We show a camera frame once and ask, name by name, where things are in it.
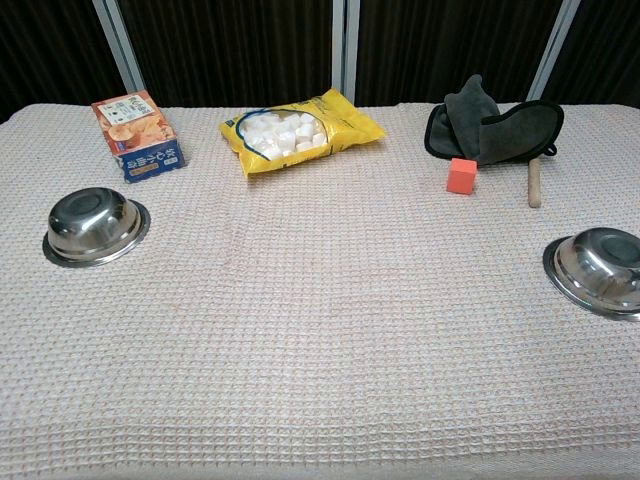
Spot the wooden stick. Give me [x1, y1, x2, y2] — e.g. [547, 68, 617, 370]
[527, 160, 542, 208]

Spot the stainless steel bowl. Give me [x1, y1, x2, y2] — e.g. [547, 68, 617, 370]
[42, 186, 152, 268]
[542, 227, 640, 322]

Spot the orange blue cookie box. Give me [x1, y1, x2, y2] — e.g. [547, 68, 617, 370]
[91, 89, 187, 185]

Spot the grey cloth with black trim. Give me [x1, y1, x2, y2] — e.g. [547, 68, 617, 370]
[424, 74, 566, 168]

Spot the dark curtain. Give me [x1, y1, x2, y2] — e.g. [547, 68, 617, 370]
[0, 0, 640, 125]

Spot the beige waffle-weave tablecloth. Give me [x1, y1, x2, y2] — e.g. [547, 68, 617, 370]
[0, 102, 640, 480]

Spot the yellow bag of marshmallows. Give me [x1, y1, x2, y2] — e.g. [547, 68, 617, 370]
[218, 88, 388, 179]

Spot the orange foam block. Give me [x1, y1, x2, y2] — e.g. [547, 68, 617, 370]
[446, 157, 479, 195]

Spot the grey metal frame post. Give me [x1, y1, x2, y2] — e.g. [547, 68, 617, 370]
[332, 0, 361, 106]
[92, 0, 148, 94]
[526, 0, 582, 103]

